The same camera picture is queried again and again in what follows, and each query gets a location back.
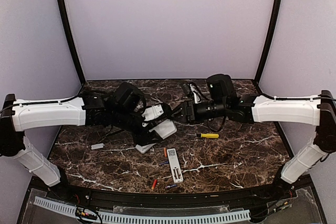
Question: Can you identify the white remote with barcode label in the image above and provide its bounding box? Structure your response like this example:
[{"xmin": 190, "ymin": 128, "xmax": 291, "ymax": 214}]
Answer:
[{"xmin": 135, "ymin": 143, "xmax": 155, "ymax": 154}]

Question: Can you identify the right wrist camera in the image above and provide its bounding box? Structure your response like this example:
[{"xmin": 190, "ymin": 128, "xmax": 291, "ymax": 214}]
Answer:
[{"xmin": 182, "ymin": 83, "xmax": 202, "ymax": 104}]

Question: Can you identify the black frame post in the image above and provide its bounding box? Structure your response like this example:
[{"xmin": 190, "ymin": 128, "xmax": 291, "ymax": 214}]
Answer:
[
  {"xmin": 254, "ymin": 0, "xmax": 281, "ymax": 85},
  {"xmin": 52, "ymin": 0, "xmax": 86, "ymax": 86}
]

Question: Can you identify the plain white slim remote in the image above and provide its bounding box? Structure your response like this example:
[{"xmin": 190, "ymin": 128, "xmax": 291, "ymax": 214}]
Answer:
[{"xmin": 152, "ymin": 119, "xmax": 177, "ymax": 140}]

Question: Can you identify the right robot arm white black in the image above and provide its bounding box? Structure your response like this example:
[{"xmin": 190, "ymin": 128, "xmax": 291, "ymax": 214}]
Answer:
[{"xmin": 170, "ymin": 74, "xmax": 335, "ymax": 200}]

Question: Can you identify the white slotted cable duct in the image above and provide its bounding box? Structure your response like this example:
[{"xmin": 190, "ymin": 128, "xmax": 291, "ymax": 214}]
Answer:
[{"xmin": 34, "ymin": 196, "xmax": 251, "ymax": 223}]

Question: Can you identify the left black frame post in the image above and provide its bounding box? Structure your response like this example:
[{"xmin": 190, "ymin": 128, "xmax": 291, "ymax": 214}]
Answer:
[{"xmin": 52, "ymin": 0, "xmax": 86, "ymax": 86}]

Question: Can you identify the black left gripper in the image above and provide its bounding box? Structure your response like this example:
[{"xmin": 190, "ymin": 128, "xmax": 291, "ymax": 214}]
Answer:
[{"xmin": 111, "ymin": 107, "xmax": 163, "ymax": 145}]

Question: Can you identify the yellow handled screwdriver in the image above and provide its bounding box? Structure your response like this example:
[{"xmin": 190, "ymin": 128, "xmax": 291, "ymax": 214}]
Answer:
[{"xmin": 195, "ymin": 133, "xmax": 219, "ymax": 138}]

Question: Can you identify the white button remote control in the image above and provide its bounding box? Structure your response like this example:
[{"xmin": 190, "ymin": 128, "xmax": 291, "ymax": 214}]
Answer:
[{"xmin": 167, "ymin": 148, "xmax": 184, "ymax": 184}]

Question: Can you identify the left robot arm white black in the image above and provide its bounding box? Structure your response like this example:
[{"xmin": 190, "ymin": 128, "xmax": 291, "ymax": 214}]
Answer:
[{"xmin": 1, "ymin": 82, "xmax": 160, "ymax": 201}]

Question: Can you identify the right black frame post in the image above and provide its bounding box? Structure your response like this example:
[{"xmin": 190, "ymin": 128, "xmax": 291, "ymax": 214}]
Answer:
[{"xmin": 254, "ymin": 0, "xmax": 281, "ymax": 85}]

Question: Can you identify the red blue battery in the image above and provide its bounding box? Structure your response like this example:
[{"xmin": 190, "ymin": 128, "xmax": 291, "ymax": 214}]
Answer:
[{"xmin": 151, "ymin": 179, "xmax": 158, "ymax": 190}]

